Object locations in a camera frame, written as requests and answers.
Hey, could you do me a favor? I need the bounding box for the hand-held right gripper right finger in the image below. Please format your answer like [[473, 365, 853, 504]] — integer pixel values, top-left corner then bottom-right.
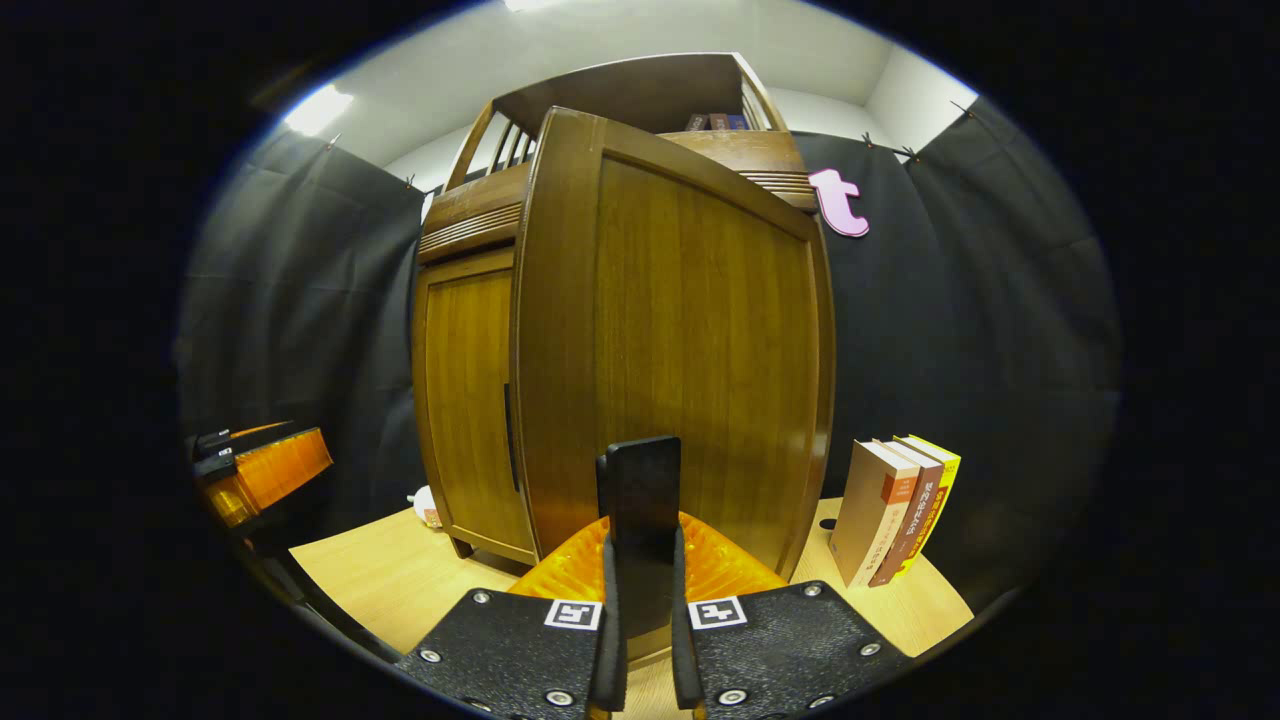
[[668, 512, 913, 720]]

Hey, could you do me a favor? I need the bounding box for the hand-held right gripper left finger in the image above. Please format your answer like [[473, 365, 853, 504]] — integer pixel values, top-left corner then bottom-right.
[[398, 515, 631, 720]]

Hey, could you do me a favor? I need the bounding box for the brown spine book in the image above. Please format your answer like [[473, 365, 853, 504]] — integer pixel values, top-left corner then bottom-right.
[[868, 437, 944, 588]]

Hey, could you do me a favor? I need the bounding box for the yellow book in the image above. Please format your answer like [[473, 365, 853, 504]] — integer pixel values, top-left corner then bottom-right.
[[893, 434, 962, 581]]

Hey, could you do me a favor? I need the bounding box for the black backdrop cloth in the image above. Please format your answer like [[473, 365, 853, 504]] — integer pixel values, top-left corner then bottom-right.
[[175, 95, 1126, 611]]

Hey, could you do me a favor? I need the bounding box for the white and brown book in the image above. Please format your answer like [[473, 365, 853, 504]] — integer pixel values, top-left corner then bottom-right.
[[828, 438, 921, 588]]

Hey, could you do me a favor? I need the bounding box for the wooden cabinet door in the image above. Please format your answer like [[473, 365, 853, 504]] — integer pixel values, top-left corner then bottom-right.
[[412, 248, 536, 566], [510, 105, 837, 663]]

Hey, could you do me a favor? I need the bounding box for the small ceiling light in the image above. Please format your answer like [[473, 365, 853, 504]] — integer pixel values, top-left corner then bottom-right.
[[283, 84, 355, 138]]

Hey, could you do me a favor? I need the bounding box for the wooden double-door shoe cabinet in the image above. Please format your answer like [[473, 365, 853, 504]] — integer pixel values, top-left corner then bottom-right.
[[412, 52, 821, 566]]

